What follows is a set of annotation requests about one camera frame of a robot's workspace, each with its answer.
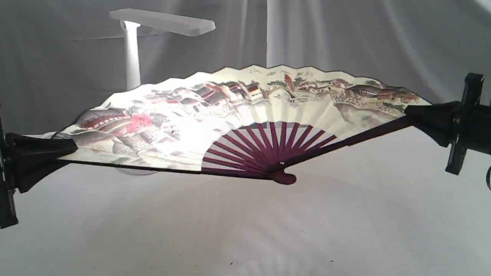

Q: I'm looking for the grey backdrop curtain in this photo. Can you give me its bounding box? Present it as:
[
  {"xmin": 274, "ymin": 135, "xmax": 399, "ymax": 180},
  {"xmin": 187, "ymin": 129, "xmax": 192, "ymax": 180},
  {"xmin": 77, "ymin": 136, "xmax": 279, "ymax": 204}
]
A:
[{"xmin": 1, "ymin": 0, "xmax": 491, "ymax": 134}]

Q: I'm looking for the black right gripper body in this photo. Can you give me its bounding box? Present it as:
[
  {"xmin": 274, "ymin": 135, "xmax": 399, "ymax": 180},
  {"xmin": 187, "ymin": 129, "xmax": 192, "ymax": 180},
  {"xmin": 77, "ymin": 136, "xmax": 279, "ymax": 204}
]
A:
[{"xmin": 445, "ymin": 73, "xmax": 491, "ymax": 175}]

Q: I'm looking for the painted paper folding fan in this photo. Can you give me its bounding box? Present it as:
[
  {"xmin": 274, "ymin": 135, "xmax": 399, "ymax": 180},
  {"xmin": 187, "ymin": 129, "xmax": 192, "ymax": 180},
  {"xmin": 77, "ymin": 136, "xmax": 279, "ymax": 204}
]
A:
[{"xmin": 51, "ymin": 65, "xmax": 430, "ymax": 185}]

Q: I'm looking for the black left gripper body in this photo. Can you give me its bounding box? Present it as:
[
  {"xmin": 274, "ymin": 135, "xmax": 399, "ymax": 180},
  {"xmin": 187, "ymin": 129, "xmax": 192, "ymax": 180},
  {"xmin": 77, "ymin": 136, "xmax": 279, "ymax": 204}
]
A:
[{"xmin": 0, "ymin": 125, "xmax": 19, "ymax": 229}]

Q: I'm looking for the white desk lamp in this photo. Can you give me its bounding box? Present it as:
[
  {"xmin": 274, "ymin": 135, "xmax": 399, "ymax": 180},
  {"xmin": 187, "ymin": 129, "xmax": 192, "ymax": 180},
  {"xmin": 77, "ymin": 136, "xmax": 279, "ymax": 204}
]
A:
[{"xmin": 110, "ymin": 8, "xmax": 216, "ymax": 176}]

